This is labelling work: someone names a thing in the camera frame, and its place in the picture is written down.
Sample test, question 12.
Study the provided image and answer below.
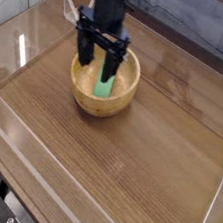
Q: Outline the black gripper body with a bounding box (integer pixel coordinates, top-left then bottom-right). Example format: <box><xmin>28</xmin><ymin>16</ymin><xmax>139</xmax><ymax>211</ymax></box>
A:
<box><xmin>76</xmin><ymin>6</ymin><xmax>131</xmax><ymax>57</ymax></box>

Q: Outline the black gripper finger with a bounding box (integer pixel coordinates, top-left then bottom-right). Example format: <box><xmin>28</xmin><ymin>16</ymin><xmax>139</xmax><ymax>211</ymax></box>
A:
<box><xmin>101</xmin><ymin>48</ymin><xmax>121</xmax><ymax>83</ymax></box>
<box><xmin>77</xmin><ymin>30</ymin><xmax>95</xmax><ymax>66</ymax></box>

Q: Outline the green rectangular stick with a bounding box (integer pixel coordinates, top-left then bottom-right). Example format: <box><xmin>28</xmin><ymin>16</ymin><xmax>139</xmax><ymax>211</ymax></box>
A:
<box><xmin>93</xmin><ymin>67</ymin><xmax>115</xmax><ymax>98</ymax></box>

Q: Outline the wooden bowl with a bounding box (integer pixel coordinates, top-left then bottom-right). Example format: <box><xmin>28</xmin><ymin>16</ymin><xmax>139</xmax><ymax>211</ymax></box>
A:
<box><xmin>70</xmin><ymin>46</ymin><xmax>141</xmax><ymax>118</ymax></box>

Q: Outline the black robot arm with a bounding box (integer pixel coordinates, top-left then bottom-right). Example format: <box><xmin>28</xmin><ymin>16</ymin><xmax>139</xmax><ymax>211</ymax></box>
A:
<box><xmin>76</xmin><ymin>0</ymin><xmax>131</xmax><ymax>83</ymax></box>

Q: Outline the clear acrylic corner bracket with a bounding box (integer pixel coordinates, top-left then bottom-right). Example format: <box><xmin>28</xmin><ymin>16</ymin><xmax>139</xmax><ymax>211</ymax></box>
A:
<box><xmin>58</xmin><ymin>0</ymin><xmax>99</xmax><ymax>31</ymax></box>

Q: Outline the clear acrylic enclosure wall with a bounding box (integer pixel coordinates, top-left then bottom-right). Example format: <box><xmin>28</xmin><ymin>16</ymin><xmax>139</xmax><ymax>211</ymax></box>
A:
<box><xmin>0</xmin><ymin>0</ymin><xmax>223</xmax><ymax>223</ymax></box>

